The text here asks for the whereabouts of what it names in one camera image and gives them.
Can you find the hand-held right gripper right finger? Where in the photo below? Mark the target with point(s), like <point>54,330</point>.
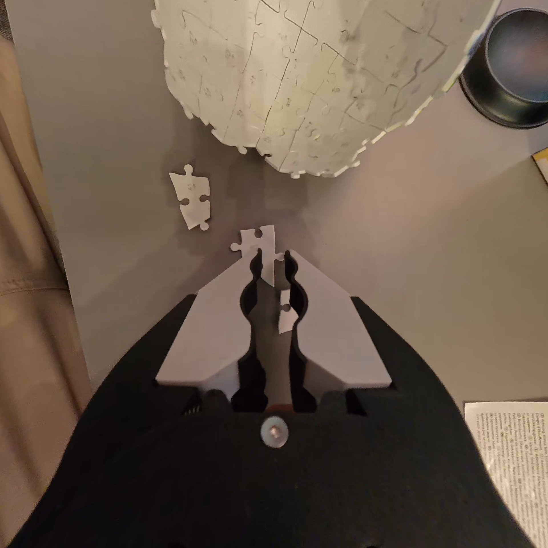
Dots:
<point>342,342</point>

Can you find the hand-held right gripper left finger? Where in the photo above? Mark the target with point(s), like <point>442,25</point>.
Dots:
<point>205,338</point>

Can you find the partly built puzzle ball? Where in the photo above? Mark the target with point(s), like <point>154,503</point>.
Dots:
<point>321,64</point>

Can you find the joined white puzzle piece pair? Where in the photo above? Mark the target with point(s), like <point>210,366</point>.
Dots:
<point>192,197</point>

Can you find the blue puzzle box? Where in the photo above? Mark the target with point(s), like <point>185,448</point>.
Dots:
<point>543,167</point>

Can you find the black round puzzle stand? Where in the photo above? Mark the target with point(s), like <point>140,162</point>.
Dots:
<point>513,64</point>

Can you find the person's beige trousers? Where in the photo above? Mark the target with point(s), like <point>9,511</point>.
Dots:
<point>30,299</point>

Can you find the white instruction sheet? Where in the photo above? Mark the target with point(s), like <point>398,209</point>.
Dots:
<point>513,449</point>

